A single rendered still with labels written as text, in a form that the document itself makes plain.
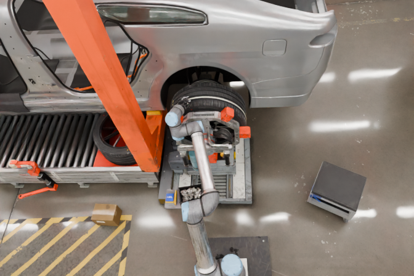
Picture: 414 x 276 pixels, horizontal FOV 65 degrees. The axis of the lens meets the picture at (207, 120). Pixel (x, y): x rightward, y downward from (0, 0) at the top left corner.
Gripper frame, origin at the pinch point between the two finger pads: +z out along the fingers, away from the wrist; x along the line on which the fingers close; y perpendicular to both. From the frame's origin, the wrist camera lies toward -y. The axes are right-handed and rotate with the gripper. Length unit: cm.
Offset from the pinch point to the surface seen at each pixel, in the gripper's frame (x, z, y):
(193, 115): -12.0, -8.9, 4.3
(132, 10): 75, -9, 0
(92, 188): -62, 5, -154
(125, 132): 3, -38, -37
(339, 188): -132, 25, 83
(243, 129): -44, 10, 30
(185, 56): 29.2, 6.9, 12.8
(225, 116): -21.7, -7.0, 27.8
